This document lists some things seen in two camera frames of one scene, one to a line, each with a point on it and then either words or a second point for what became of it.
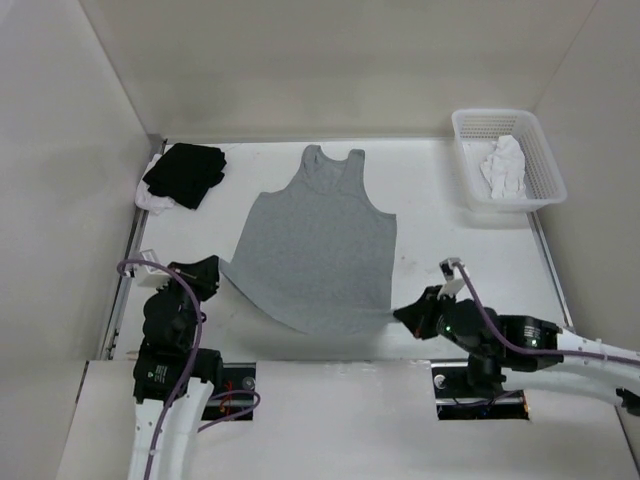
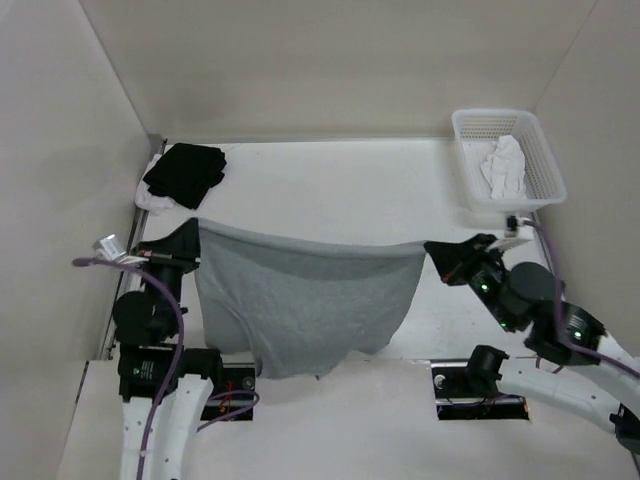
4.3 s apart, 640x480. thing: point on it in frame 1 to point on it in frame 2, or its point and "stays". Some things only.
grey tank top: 319,256 to 298,307
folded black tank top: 186,172 stays
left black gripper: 204,274 to 181,247
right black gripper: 417,315 to 452,259
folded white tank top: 143,196 stays
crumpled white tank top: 504,169 stays
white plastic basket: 477,131 stays
